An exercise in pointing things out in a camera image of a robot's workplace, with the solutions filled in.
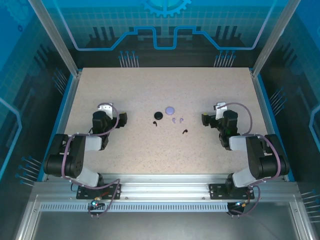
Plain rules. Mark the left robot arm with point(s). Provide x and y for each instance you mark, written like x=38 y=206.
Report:
x=77 y=150

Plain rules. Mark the metal bottom tray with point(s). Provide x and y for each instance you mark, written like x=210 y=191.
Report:
x=162 y=225

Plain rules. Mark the aluminium mounting beam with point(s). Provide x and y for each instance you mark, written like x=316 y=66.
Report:
x=162 y=185

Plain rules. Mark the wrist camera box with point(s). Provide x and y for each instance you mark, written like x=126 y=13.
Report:
x=105 y=108
x=220 y=111

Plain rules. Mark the small led connector board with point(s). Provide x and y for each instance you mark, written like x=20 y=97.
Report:
x=238 y=205
x=95 y=203

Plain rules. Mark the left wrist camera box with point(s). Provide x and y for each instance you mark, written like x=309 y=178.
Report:
x=105 y=108

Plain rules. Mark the black earbud charging case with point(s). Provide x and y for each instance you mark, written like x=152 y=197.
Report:
x=158 y=115

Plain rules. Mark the purple earbud charging case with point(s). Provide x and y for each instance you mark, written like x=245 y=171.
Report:
x=170 y=110

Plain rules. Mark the aluminium table side rail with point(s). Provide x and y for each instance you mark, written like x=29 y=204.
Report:
x=62 y=125
x=271 y=125

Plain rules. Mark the aluminium frame post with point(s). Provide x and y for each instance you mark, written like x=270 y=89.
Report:
x=64 y=50
x=267 y=50

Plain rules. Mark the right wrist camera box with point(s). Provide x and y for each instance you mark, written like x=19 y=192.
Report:
x=220 y=111

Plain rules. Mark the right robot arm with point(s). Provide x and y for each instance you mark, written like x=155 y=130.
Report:
x=255 y=155

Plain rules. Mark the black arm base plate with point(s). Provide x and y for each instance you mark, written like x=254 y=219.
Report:
x=217 y=192
x=85 y=193

